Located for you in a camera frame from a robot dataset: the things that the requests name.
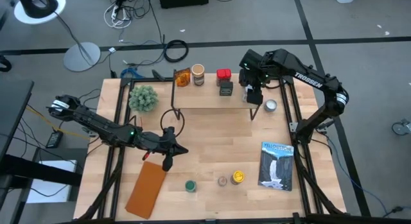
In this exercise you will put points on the green-lidded glass spice jar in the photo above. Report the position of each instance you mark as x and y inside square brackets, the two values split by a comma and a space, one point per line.
[190, 186]

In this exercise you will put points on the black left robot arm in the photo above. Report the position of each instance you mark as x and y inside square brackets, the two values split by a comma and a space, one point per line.
[96, 123]

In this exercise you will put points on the black spice can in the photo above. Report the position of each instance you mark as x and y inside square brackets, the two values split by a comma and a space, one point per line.
[238, 177]

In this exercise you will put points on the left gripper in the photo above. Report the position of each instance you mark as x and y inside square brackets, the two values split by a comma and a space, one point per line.
[160, 143]

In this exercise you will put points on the patterned candle tin, white lid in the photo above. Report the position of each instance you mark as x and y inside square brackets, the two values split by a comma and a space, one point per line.
[270, 105]

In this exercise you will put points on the amber plastic object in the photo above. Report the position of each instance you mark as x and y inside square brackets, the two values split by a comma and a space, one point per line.
[183, 78]

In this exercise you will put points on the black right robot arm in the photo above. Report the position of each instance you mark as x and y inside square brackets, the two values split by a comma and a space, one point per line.
[308, 79]

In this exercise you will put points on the wooden shelf, black metal frame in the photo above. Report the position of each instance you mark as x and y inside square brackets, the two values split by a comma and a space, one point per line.
[205, 100]

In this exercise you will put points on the white box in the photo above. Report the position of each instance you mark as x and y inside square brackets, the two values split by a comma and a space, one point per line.
[48, 192]

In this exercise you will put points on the small glass saffron jar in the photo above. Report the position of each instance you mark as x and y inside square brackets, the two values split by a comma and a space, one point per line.
[222, 181]

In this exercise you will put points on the floor lamp, grey round base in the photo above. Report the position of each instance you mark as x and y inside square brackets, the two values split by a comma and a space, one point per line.
[82, 57]

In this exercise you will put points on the round spice tin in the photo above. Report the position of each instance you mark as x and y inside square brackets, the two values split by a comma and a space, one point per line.
[198, 73]

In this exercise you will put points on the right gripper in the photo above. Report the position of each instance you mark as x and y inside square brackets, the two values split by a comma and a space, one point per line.
[253, 82]

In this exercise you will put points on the smoked paprika tin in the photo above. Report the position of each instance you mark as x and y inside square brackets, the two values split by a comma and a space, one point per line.
[223, 74]

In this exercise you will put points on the grey caster wheel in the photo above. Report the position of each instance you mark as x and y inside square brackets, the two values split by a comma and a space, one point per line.
[401, 127]

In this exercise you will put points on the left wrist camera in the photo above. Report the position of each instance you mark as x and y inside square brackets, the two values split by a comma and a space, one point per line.
[169, 131]

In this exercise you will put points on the black desk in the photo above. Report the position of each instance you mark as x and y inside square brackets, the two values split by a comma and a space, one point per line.
[13, 105]

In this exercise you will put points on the black aluminium table frame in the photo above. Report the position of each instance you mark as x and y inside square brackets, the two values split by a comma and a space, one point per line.
[257, 222]

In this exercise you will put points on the black power adapter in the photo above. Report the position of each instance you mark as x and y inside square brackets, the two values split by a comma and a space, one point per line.
[54, 139]

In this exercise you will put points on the green plant in patterned pot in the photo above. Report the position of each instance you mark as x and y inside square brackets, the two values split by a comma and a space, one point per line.
[143, 99]

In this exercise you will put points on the Yellowstone waterfall book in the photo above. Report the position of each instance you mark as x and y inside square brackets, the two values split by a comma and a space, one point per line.
[276, 166]

